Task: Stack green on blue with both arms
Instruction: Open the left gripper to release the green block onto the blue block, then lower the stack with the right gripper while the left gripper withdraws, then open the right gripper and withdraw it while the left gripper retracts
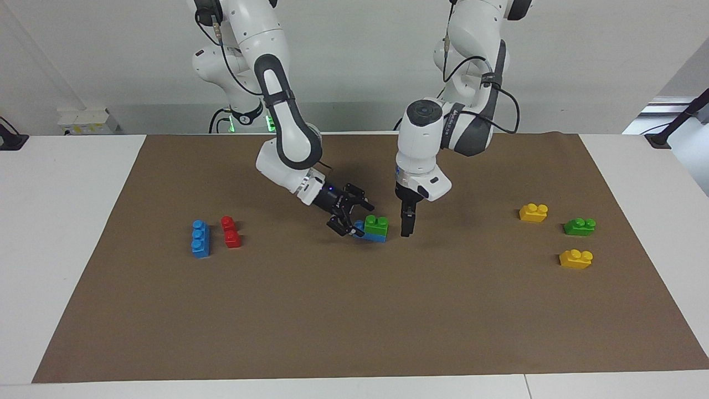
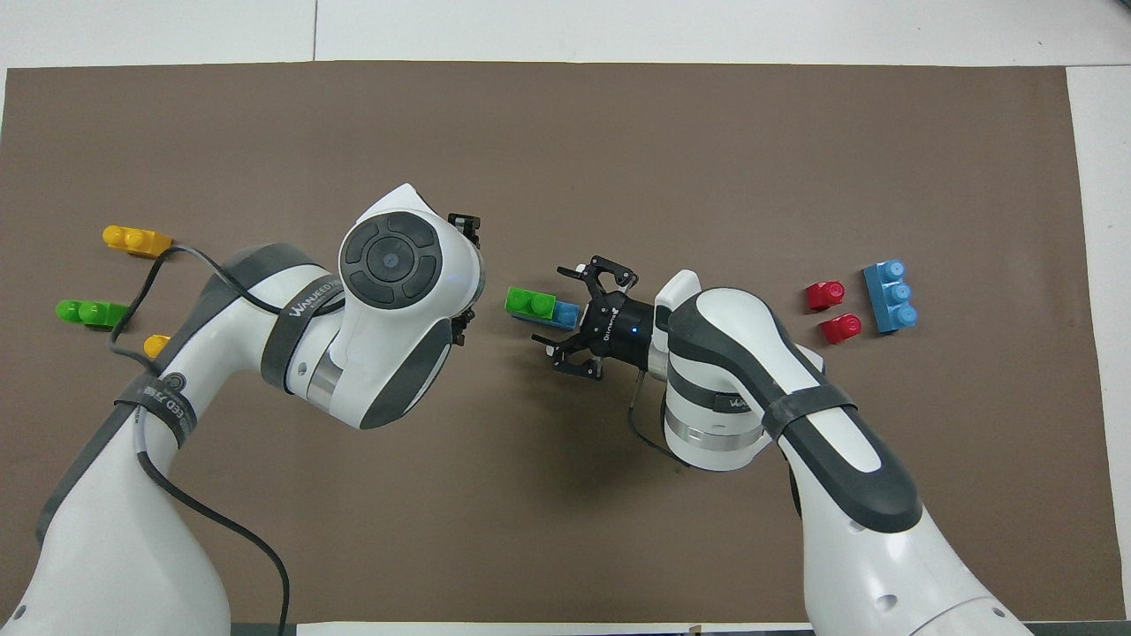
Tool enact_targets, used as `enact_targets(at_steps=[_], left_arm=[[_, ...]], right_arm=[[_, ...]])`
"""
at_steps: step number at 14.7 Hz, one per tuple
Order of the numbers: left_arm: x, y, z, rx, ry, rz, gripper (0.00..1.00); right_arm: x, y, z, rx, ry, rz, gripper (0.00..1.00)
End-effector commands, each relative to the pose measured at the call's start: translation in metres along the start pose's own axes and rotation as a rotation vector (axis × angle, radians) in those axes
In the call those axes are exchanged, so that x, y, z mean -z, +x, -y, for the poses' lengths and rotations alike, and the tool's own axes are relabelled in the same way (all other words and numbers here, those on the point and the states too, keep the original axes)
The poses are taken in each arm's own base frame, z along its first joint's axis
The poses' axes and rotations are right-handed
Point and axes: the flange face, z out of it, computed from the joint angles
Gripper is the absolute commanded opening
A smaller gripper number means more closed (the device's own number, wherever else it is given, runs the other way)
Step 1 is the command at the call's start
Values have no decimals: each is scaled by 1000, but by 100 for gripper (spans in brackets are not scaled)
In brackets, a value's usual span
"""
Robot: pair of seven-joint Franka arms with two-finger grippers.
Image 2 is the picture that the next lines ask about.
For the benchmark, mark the red single-stud toy brick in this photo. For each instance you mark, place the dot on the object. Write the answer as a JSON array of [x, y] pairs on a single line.
[[824, 296], [839, 329]]

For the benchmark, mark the blue three-stud toy brick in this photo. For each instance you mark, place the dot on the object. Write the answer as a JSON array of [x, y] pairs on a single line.
[[886, 300], [567, 314]]

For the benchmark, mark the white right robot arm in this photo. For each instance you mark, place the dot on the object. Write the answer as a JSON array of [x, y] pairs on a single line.
[[751, 353]]

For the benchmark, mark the brown paper table mat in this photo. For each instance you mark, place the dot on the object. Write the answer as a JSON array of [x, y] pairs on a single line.
[[565, 132]]

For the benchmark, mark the green two-stud toy brick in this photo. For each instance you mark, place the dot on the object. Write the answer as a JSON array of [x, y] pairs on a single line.
[[93, 313], [528, 305]]

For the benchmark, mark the yellow two-stud toy brick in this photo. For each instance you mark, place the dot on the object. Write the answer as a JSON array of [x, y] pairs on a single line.
[[155, 346], [141, 240]]

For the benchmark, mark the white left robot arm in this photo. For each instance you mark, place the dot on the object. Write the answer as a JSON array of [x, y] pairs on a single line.
[[389, 309]]

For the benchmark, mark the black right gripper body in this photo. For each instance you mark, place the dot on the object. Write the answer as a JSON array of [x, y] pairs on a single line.
[[623, 331]]

